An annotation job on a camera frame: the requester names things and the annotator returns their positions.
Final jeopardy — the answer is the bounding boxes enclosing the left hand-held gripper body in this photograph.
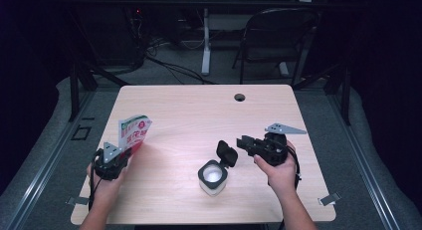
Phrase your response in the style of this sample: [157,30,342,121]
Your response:
[92,141,132,182]

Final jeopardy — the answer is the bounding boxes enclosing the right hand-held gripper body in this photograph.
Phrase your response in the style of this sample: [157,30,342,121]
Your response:
[253,122,309,167]

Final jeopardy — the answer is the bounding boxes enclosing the red and white plastic bag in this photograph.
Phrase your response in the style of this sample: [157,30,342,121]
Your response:
[117,115,154,156]

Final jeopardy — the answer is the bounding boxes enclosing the clear jar with black lid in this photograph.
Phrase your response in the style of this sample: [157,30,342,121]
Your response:
[197,139,240,197]

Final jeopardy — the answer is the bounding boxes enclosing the person's left hand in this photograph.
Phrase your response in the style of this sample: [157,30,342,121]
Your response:
[86,156,129,208]

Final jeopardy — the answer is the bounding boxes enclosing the person's right hand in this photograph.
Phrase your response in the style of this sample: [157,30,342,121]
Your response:
[253,139,302,197]

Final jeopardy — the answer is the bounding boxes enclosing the white desk leg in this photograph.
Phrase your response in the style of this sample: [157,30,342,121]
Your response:
[200,7,213,77]

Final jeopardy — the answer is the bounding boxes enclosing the black folding chair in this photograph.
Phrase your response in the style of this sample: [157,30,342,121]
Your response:
[232,7,321,88]

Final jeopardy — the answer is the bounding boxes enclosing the right hand-held gripper cable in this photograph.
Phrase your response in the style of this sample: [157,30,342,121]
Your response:
[285,144,303,192]

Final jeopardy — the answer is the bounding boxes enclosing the hand-held gripper cable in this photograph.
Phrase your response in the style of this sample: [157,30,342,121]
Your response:
[87,149,105,212]
[285,144,303,192]

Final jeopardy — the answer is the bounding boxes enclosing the left hand-held gripper cable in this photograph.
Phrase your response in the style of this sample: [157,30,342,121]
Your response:
[87,149,105,212]

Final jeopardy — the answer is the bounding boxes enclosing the metal table bracket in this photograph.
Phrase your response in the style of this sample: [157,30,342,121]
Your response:
[66,195,91,206]
[317,191,342,206]

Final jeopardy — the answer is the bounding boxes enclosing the metal floor rail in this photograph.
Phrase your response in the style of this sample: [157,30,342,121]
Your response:
[325,90,403,230]
[0,90,96,230]

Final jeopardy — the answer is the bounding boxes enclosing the black stand frame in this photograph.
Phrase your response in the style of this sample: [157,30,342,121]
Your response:
[67,60,131,123]
[293,60,352,126]

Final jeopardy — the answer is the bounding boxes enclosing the black floor cables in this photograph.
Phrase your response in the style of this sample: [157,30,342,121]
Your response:
[144,37,218,86]

